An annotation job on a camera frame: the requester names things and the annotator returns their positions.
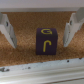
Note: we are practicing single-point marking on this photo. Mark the purple block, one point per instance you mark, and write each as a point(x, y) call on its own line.
point(46, 40)

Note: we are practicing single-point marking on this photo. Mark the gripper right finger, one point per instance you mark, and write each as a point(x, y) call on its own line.
point(72, 29)

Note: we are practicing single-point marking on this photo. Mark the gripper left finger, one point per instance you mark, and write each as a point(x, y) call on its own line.
point(8, 30)

